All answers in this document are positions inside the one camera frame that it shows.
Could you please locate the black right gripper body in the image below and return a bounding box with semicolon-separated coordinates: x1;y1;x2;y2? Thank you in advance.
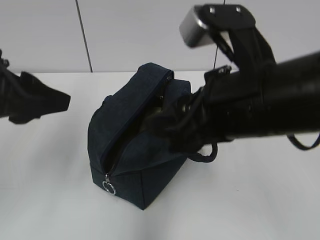
147;65;265;153

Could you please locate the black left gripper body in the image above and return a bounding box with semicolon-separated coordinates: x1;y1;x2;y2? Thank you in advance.
0;49;24;118

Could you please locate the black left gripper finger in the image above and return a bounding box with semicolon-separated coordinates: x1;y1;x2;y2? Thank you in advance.
8;71;71;125

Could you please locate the dark blue lunch bag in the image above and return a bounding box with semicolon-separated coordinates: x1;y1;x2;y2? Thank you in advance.
87;62;218;210

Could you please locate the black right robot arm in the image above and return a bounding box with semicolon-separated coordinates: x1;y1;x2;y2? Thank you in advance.
146;52;320;153

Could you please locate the black cable loop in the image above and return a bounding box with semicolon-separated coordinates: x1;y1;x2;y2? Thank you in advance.
286;129;320;152

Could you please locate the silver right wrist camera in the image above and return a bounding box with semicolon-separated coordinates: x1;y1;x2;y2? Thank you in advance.
179;4;256;49

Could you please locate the silver zipper pull ring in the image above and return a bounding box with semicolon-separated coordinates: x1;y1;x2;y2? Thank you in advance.
101;173;118;196

